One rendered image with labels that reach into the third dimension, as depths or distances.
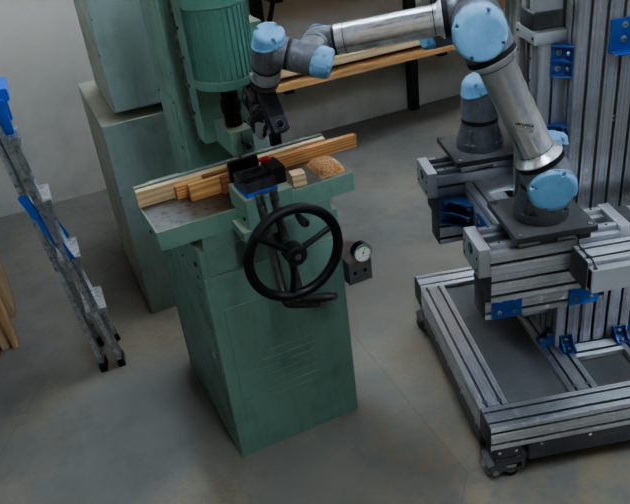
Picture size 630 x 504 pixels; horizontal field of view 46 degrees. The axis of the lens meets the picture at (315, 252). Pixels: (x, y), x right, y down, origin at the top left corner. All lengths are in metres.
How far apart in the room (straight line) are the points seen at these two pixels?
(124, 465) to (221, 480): 0.36
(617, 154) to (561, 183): 0.47
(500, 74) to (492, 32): 0.11
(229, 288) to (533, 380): 1.00
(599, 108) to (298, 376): 1.22
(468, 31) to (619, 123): 0.70
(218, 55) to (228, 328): 0.79
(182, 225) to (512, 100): 0.91
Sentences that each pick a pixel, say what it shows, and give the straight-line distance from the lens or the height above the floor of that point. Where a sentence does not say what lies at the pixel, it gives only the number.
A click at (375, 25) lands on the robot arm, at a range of 1.87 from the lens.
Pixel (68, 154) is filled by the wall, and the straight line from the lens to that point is 4.53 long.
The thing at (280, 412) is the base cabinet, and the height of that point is 0.13.
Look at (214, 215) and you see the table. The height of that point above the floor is 0.90.
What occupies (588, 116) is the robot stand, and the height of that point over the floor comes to 1.02.
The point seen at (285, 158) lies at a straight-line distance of 2.26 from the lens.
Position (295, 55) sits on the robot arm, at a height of 1.34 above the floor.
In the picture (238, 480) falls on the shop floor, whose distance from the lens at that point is 2.52.
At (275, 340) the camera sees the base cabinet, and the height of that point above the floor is 0.42.
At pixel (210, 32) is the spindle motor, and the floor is 1.36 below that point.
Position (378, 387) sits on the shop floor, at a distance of 2.76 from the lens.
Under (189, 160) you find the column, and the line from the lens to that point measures 2.37.
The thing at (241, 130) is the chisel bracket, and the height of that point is 1.07.
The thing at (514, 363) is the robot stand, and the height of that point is 0.21.
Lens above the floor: 1.83
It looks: 31 degrees down
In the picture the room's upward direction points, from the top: 7 degrees counter-clockwise
